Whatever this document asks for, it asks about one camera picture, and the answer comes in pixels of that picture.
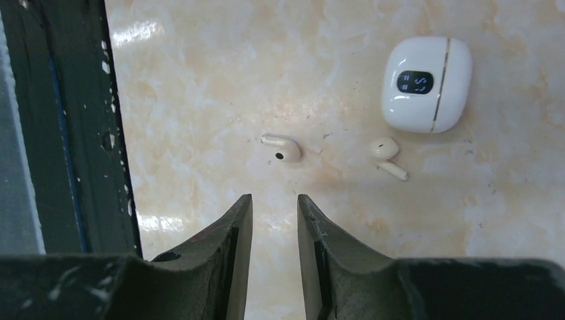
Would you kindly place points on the small beige earbud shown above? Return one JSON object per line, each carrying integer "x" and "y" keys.
{"x": 286, "y": 149}

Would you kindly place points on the beige stem earbud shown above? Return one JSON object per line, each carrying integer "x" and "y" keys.
{"x": 383, "y": 149}

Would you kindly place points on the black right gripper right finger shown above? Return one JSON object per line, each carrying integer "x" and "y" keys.
{"x": 342, "y": 278}

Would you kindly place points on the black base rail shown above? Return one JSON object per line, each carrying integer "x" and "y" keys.
{"x": 69, "y": 110}

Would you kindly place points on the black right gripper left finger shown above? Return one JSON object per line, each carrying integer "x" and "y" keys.
{"x": 205, "y": 277}

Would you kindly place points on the white charging case gold trim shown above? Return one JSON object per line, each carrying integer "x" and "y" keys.
{"x": 426, "y": 84}

